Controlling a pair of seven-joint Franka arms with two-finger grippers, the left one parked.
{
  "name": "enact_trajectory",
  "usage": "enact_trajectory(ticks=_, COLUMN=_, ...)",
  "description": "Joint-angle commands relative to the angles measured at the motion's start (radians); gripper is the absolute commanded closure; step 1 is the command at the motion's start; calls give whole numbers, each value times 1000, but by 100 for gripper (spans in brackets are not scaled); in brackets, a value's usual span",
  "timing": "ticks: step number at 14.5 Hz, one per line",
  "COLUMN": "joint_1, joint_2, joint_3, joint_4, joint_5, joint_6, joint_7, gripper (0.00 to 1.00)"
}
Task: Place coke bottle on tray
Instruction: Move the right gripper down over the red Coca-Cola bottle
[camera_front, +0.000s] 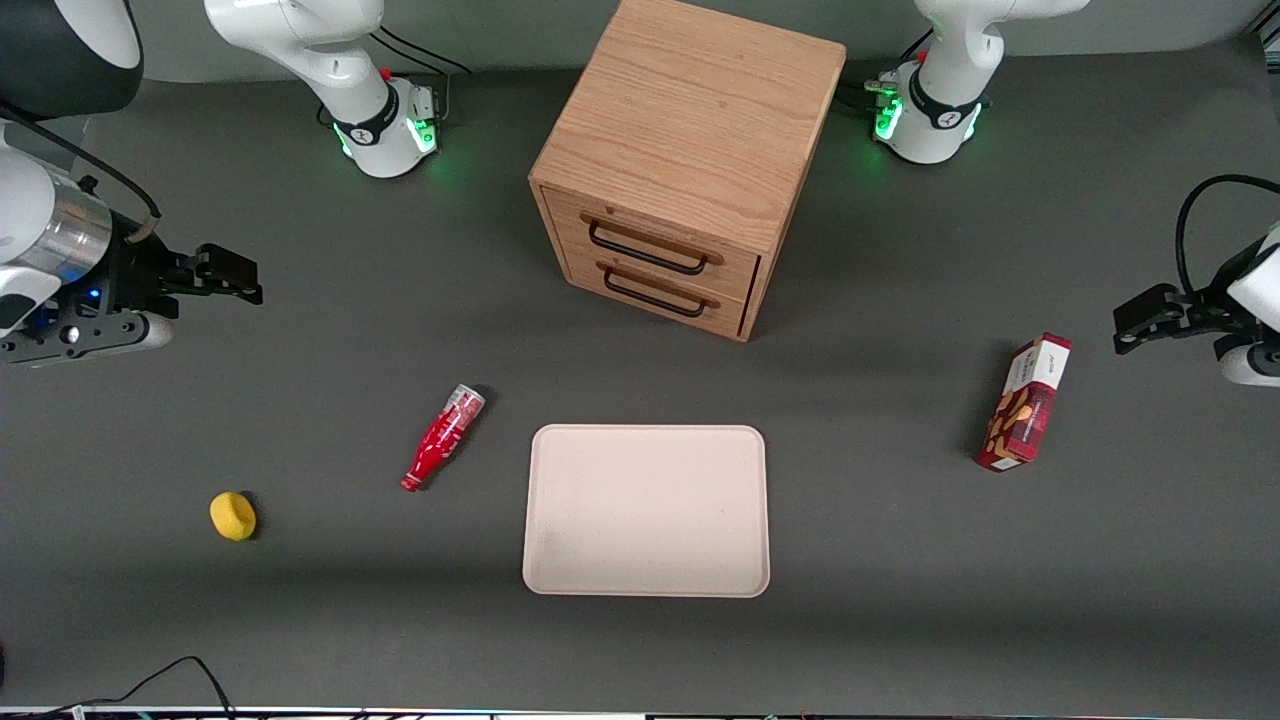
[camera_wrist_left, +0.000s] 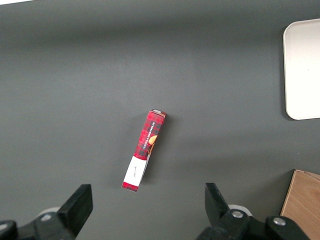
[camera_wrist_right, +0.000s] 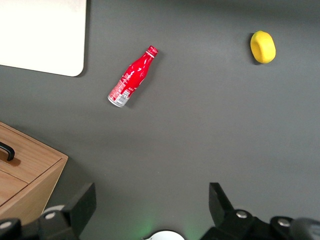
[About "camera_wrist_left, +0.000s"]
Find beige plastic tray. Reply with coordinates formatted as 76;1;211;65
282;18;320;121

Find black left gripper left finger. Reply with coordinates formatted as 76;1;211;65
0;184;94;240

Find wooden two-drawer cabinet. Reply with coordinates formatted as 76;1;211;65
279;169;320;240

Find red tartan shortbread box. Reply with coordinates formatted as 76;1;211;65
121;108;167;194

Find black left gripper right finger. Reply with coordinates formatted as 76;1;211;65
196;182;312;240

